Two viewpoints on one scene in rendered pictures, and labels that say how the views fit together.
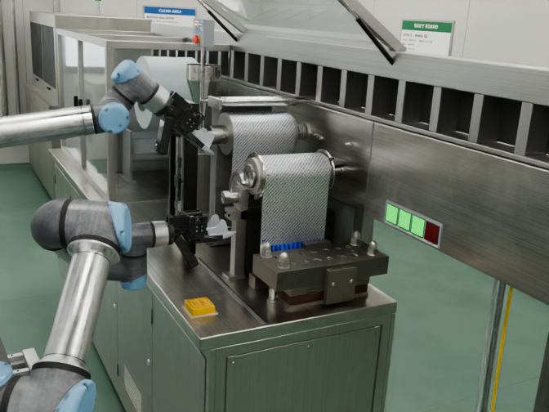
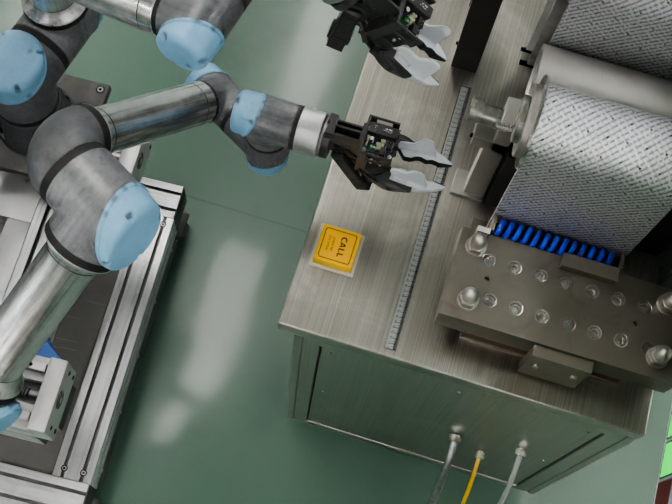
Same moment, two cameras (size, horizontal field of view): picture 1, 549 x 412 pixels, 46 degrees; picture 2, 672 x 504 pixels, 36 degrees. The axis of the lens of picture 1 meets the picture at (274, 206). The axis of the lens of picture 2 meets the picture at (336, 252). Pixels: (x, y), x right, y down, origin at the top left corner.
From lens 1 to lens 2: 1.49 m
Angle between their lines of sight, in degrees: 57
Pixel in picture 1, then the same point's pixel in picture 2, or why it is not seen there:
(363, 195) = not seen: outside the picture
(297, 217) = (581, 216)
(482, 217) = not seen: outside the picture
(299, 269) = (482, 325)
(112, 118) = (174, 52)
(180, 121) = (368, 32)
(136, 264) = (260, 156)
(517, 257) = not seen: outside the picture
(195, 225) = (365, 160)
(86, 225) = (63, 224)
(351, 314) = (546, 407)
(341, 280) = (554, 369)
